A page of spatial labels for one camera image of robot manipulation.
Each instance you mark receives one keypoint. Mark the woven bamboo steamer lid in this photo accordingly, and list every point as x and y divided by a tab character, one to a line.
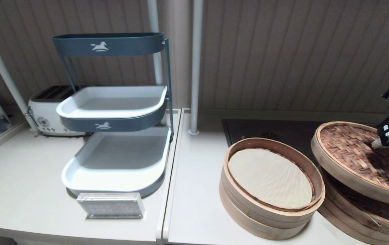
344	146

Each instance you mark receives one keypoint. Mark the right bamboo steamer with lid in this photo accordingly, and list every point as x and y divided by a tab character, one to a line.
368	204

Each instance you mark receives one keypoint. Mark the white mesh steamer liner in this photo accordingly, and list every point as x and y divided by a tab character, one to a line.
269	177

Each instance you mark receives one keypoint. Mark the tall bamboo steamer basket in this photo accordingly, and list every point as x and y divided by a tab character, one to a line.
266	224

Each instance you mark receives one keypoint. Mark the black glass induction cooktop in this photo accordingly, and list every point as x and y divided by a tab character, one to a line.
283	131

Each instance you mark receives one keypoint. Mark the straight white pole with foot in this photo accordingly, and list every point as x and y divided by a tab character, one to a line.
196	68

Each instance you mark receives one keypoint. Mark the white pole behind rack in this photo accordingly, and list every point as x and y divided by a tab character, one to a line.
153	17

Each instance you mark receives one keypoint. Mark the large white-lined grey tray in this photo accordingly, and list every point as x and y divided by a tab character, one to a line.
113	160

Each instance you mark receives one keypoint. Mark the dark grey rack tray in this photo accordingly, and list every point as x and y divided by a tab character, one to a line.
130	46

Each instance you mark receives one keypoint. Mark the grey tray with horse logo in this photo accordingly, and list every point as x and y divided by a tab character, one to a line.
113	102

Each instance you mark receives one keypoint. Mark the clear acrylic sign holder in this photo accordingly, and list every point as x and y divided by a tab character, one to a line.
113	206

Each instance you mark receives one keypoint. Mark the white retro toaster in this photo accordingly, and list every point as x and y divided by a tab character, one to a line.
45	112

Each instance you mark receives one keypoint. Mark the long slanted white pole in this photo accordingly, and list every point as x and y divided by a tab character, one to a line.
0	64

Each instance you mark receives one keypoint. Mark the dark grey rack frame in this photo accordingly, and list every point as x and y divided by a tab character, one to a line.
168	85

